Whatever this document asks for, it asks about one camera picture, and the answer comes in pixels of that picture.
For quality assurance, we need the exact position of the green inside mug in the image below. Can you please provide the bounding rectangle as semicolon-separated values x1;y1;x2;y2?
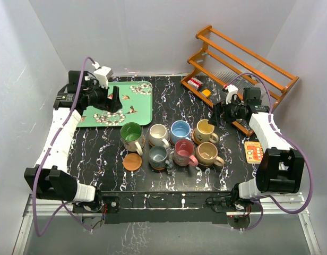
120;122;145;156

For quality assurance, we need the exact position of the orange patterned card box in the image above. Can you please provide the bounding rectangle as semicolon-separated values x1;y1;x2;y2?
244;141;264;164

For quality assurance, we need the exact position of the maroon tall mug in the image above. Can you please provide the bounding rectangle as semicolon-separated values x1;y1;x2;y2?
173;139;199;167

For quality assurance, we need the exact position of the yellow small block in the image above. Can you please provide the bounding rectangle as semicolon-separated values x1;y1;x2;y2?
201;89;211;98

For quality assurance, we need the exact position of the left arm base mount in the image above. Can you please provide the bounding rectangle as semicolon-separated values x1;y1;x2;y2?
71;190;120;234

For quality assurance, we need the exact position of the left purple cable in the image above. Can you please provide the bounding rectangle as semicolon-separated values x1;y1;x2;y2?
32;56;100;237

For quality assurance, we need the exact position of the cream yellow mug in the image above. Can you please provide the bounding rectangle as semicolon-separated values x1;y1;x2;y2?
195;120;219;143

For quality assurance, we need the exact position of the aluminium frame rail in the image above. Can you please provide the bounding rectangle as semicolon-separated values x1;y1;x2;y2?
13;192;322;254

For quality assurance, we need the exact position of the gold brown mug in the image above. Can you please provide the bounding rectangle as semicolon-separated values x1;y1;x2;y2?
195;142;225;166

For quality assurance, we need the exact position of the silver white mug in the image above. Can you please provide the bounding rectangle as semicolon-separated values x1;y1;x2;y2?
148;124;170;149

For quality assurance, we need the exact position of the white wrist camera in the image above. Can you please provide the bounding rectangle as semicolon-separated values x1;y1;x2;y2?
92;62;113;89
223;84;238;104

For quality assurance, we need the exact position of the orange wooden shelf rack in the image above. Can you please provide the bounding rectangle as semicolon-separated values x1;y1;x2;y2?
180;25;300;138

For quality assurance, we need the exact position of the dark grey mug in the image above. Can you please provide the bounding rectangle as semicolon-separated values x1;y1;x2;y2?
149;145;173;170

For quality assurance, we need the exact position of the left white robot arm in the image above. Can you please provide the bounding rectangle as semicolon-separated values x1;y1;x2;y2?
24;66;122;212

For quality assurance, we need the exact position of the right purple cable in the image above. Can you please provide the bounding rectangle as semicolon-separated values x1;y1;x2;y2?
223;73;314;231

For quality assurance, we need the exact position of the light blue mug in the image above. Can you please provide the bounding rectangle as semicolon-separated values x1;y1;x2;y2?
169;120;191;145

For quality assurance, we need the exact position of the green plastic tray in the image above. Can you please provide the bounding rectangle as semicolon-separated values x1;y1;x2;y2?
78;81;153;128

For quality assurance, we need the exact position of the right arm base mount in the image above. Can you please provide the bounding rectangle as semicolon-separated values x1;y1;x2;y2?
205;183;264;233

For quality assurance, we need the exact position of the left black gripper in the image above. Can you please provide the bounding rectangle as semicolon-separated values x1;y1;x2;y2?
83;79;122;113

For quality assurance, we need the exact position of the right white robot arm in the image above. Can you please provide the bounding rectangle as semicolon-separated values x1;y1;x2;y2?
208;84;305;211

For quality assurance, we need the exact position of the purple cable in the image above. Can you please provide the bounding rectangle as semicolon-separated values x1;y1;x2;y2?
32;56;100;237
223;73;314;231

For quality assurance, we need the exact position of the red white small box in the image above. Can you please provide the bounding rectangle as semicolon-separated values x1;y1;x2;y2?
187;77;203;90

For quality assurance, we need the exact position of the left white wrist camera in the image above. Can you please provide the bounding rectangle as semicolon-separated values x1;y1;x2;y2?
92;62;113;89

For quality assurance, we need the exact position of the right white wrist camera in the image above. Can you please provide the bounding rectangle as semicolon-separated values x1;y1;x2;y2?
223;84;238;104

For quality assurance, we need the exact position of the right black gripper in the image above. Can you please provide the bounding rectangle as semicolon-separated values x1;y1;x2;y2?
208;96;246;127

